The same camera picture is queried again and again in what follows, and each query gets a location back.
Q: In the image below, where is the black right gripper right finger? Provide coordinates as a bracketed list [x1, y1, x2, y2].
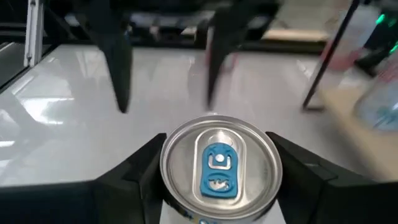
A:
[266, 132, 374, 224]

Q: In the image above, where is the light wooden table side board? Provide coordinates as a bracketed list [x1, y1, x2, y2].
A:
[262, 28, 330, 43]

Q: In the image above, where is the silver blue energy drink can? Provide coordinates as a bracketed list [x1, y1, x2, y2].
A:
[159, 114, 284, 224]

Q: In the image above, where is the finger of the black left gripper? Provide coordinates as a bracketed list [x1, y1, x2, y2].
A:
[90, 0, 134, 114]
[205, 0, 280, 110]

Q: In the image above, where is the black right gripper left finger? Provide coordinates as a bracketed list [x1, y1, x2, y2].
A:
[93, 133, 167, 224]

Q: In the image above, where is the silver aluminium frame post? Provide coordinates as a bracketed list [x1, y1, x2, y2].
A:
[24, 0, 45, 68]

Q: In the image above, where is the white slim energy drink can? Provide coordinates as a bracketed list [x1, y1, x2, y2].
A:
[353, 52, 398, 133]

